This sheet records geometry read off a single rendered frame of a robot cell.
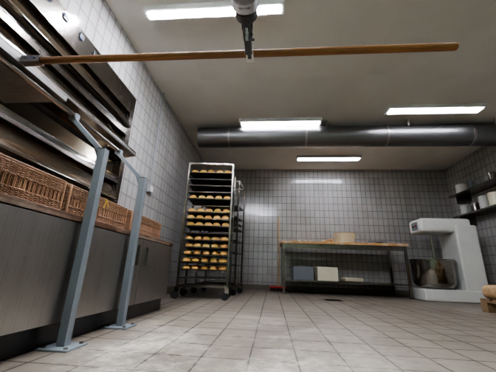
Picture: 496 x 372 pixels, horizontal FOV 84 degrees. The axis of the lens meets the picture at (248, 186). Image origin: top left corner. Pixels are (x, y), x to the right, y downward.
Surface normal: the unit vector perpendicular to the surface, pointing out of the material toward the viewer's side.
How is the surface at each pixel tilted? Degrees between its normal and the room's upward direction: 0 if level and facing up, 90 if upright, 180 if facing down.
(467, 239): 90
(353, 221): 90
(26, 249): 90
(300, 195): 90
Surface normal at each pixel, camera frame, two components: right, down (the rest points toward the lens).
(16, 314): 1.00, 0.00
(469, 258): -0.08, -0.30
